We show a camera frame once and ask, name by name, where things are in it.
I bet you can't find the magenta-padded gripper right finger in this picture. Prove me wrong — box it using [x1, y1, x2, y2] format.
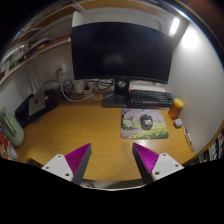
[132, 142, 185, 185]

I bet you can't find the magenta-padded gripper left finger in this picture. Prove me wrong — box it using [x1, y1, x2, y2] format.
[40, 143, 92, 185]

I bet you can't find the transparent computer mouse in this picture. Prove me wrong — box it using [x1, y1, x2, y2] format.
[139, 113, 154, 131]

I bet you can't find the floral print mouse pad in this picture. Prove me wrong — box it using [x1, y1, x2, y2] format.
[120, 107, 170, 140]

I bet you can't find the small grey case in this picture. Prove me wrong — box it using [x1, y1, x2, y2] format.
[173, 118, 183, 129]

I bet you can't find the orange jar with yellow lid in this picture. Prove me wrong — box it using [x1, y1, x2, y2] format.
[168, 97, 185, 120]

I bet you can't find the black keyboard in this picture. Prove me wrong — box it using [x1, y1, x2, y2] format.
[127, 88, 174, 109]

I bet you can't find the black desk stand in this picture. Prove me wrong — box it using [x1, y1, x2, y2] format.
[14, 89, 58, 128]

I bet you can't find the silver mini computer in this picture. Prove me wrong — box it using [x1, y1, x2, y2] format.
[28, 91, 48, 117]

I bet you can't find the pale green appliance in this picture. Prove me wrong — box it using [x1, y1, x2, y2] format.
[0, 106, 25, 148]

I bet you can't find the white power strip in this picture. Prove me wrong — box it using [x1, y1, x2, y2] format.
[81, 83, 101, 94]

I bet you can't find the black computer monitor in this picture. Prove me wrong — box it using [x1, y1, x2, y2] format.
[70, 21, 174, 108]

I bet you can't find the wooden shelf unit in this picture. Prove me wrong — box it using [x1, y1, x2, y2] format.
[0, 0, 81, 84]

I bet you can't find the white cable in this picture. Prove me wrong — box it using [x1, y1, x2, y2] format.
[59, 79, 104, 102]

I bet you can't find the black cable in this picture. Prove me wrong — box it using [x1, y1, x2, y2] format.
[96, 78, 116, 91]

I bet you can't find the white wall socket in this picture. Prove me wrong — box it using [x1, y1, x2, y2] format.
[49, 63, 68, 78]

